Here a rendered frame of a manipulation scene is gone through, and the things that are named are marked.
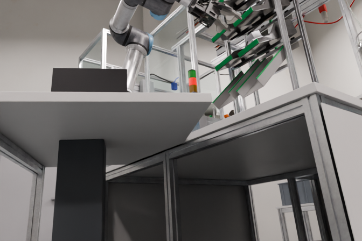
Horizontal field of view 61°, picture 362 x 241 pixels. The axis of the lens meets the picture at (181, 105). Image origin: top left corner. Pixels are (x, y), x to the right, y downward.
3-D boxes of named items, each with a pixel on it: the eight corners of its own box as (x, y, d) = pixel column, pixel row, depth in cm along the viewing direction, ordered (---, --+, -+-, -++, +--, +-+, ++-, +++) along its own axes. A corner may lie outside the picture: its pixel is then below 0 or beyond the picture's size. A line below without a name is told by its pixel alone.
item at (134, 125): (-66, 101, 75) (-64, 90, 76) (33, 168, 158) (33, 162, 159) (212, 101, 88) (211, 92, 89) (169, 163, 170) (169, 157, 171)
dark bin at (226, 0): (224, 1, 150) (217, -12, 151) (209, 16, 161) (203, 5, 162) (260, -5, 166) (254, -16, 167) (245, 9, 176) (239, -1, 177)
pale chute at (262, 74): (264, 86, 119) (256, 77, 119) (243, 98, 130) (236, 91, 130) (291, 51, 135) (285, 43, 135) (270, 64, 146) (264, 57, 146)
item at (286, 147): (317, 91, 85) (314, 81, 86) (96, 176, 195) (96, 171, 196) (457, 141, 168) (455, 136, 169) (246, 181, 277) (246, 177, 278)
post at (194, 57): (201, 140, 181) (188, 1, 216) (198, 141, 183) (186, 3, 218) (205, 140, 182) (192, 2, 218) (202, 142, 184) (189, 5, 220)
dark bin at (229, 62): (232, 58, 139) (225, 44, 140) (216, 71, 149) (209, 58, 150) (271, 47, 154) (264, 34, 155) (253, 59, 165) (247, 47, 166)
